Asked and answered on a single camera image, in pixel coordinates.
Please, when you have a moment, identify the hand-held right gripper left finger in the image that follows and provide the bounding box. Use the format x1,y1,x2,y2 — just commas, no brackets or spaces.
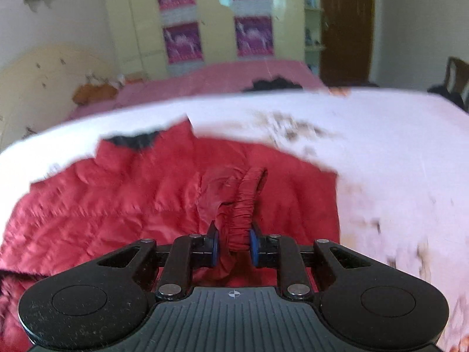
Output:
97,221,220,301

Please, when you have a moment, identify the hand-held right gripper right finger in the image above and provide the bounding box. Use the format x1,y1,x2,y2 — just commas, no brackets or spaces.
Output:
249,222,371,300

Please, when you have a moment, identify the red puffer jacket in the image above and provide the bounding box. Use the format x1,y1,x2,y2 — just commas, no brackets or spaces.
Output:
0,119,340,352

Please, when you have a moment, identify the white floral bedsheet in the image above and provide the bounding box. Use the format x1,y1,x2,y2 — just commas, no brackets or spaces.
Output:
0,88,469,352

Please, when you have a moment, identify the dark cloth on bed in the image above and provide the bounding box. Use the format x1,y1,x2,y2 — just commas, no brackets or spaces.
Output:
241,76,303,92

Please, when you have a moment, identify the pink bedsheet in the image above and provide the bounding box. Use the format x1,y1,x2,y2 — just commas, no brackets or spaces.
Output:
66,60,327,121

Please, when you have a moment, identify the open corner shelf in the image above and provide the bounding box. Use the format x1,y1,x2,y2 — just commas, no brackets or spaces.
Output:
303,0,327,75

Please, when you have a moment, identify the cream bed headboard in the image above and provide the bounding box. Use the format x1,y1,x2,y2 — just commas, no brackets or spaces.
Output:
0,43,120,149

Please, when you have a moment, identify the cream wardrobe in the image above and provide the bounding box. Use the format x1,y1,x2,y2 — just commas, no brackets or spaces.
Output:
103,0,325,80

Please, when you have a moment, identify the brown wooden door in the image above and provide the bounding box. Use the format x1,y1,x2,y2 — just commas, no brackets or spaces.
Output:
318,0,375,86

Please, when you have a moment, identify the dark cloth on chair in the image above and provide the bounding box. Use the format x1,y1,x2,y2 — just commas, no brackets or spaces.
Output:
426,84,467,111

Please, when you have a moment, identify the wooden chair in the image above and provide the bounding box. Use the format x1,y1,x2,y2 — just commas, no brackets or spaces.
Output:
444,56,469,112

